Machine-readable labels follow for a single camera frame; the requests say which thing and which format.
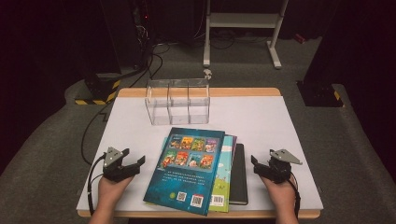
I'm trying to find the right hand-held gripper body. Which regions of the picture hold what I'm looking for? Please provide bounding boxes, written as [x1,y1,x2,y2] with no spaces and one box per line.
[253,148,304,185]

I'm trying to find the hand-held gripper cable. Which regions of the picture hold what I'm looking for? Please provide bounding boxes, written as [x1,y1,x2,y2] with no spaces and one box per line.
[288,177,302,219]
[86,152,107,217]

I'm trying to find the person's right hand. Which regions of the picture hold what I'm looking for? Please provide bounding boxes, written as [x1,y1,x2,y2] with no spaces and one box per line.
[261,175,297,209]

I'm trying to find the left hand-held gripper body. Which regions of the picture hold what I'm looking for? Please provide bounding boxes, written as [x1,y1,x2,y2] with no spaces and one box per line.
[102,147,142,184]

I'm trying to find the dark blue picture book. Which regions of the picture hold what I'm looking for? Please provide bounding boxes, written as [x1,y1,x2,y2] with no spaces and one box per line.
[143,126,226,217]

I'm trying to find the black yellow-striped post base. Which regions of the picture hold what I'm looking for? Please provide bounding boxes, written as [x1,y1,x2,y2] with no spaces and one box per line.
[74,72,122,106]
[296,80,346,108]

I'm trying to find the dark equipment tower with wires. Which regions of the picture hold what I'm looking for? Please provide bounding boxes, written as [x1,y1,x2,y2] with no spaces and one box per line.
[132,0,156,68]

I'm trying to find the person's left hand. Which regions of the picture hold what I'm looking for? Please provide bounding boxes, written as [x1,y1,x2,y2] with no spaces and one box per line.
[98,175,134,207]

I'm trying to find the right hand-held gripper cable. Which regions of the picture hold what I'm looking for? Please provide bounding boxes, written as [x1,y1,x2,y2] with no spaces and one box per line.
[288,177,302,219]

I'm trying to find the white metal stand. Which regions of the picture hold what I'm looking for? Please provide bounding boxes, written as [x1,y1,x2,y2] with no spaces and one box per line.
[202,0,290,70]

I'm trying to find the left hand-held gripper cable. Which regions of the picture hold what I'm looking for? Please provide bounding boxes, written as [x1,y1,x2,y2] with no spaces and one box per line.
[86,152,107,217]

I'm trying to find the clear acrylic book rack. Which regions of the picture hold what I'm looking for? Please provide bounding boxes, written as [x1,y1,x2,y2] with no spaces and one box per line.
[145,77,211,126]

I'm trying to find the green and sky-blue picture book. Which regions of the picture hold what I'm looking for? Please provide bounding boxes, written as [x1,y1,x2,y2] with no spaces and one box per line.
[144,134,234,214]

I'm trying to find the black hardcover notebook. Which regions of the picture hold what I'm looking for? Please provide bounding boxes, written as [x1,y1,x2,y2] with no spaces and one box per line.
[228,143,249,206]

